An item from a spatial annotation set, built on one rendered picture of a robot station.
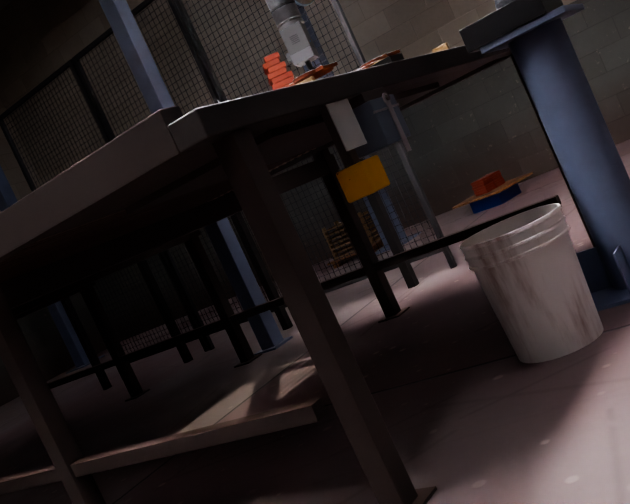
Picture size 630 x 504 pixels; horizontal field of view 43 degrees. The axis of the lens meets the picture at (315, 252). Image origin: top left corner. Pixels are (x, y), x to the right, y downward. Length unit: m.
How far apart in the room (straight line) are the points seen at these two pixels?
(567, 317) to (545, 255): 0.18
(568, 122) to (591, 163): 0.14
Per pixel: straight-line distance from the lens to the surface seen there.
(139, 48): 4.53
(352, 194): 1.89
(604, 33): 7.24
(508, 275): 2.19
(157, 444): 2.10
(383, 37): 7.82
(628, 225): 2.57
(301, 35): 2.27
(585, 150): 2.53
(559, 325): 2.23
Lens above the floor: 0.67
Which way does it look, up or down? 4 degrees down
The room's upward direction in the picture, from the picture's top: 25 degrees counter-clockwise
